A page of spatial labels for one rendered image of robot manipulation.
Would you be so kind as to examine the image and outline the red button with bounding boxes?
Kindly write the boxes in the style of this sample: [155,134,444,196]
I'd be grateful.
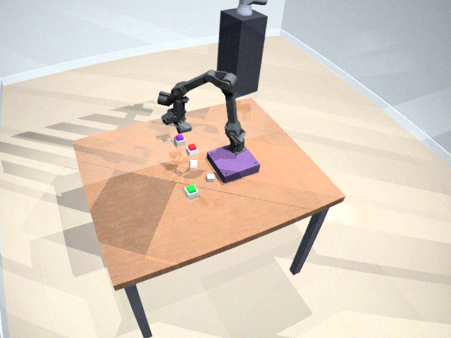
[186,144,199,156]

